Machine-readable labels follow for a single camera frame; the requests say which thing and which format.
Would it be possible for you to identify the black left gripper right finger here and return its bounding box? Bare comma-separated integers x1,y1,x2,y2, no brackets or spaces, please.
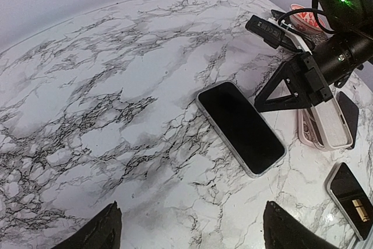
263,201,337,249

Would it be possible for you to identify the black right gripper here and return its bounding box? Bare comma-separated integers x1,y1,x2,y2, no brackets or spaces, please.
254,52,333,113

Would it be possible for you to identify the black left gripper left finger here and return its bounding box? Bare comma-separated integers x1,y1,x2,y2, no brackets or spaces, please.
54,201,122,249

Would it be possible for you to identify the black phone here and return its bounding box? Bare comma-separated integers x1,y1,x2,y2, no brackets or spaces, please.
337,92,359,150
199,81,287,178
325,162,372,241

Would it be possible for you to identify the clear magsafe phone case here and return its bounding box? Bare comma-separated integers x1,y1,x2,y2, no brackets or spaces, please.
195,92,211,121

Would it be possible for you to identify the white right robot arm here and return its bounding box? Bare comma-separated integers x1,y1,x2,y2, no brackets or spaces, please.
245,0,372,112

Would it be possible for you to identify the pink phone case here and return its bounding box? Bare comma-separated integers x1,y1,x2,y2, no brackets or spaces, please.
297,109,326,150

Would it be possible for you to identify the red white patterned bowl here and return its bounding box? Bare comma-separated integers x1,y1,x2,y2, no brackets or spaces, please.
289,12,323,35

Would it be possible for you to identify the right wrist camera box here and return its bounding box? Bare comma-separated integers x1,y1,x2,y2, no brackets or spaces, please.
245,15,316,53

